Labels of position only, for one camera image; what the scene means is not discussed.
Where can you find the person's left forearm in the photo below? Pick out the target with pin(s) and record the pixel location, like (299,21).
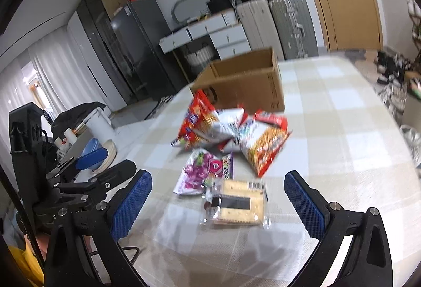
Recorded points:
(23,264)

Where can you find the white bucket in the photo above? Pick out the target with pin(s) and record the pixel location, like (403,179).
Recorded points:
(98,126)

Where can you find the black glass cabinet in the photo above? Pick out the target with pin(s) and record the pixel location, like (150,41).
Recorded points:
(95,20)

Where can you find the woven laundry basket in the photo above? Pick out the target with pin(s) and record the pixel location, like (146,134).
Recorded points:
(199,55)

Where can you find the brown cardboard box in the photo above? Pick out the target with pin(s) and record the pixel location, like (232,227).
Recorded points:
(250,89)

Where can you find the black box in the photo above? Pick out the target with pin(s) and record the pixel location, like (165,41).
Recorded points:
(220,6)

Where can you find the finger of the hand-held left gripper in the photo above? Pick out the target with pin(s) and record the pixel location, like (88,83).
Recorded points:
(115,172)
(92,157)

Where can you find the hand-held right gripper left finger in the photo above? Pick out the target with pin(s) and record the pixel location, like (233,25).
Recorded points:
(131,208)

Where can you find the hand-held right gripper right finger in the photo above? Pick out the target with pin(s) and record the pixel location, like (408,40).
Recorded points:
(304,204)

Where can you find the red white snack packet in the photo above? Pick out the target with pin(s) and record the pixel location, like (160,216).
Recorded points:
(197,119)

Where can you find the purple candy packet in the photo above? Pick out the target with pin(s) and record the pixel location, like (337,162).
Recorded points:
(204,172)

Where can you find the beige suitcase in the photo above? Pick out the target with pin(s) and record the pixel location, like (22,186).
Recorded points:
(256,27)

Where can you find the white curtain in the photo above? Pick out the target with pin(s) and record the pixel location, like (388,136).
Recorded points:
(49,76)

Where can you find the blue bowl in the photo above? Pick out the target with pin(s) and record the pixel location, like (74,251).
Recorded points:
(90,150)

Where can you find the curved metal frame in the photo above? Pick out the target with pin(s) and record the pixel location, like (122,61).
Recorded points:
(184,1)

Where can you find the pile of shoes on floor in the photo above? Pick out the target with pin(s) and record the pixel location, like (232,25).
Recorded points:
(394,76)

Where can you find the stack of white plates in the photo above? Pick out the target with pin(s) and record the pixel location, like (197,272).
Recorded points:
(110,152)

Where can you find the white snack packet black print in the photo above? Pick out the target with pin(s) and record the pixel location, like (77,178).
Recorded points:
(230,122)

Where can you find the white desk with drawers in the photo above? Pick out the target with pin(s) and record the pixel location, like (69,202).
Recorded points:
(223,33)

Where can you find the grey suitcase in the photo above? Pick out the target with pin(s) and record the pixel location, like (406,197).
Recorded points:
(292,24)

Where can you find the black cloth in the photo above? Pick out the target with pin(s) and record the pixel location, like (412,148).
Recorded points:
(75,116)

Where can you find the orange red snack packet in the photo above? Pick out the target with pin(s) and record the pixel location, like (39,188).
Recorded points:
(266,145)

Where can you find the clear cracker packet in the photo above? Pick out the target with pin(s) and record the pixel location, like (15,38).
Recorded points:
(238,208)

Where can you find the dark grey fridge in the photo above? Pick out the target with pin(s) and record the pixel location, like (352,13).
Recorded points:
(138,40)

